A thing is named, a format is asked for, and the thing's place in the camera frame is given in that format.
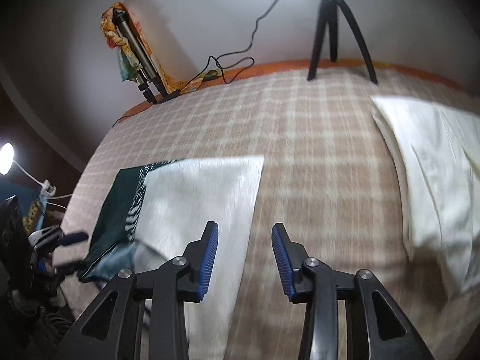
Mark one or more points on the cream and green printed shirt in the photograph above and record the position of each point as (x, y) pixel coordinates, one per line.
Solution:
(153, 211)

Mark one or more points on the beige plaid blanket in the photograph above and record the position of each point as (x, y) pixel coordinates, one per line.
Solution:
(328, 177)

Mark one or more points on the orange floral scarf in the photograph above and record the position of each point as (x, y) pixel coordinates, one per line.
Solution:
(137, 61)

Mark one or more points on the folded silver tripod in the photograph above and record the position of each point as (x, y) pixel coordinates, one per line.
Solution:
(146, 73)

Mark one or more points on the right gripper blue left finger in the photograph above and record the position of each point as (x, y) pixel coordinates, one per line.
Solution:
(201, 256)

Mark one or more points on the black mini tripod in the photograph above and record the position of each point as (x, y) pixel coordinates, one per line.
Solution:
(327, 19)

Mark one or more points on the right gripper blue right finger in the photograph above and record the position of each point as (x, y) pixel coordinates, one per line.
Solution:
(289, 258)

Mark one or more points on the white clip desk lamp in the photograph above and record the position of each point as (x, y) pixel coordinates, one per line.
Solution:
(47, 191)

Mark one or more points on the folded white shirt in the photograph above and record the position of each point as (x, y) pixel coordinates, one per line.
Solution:
(435, 149)

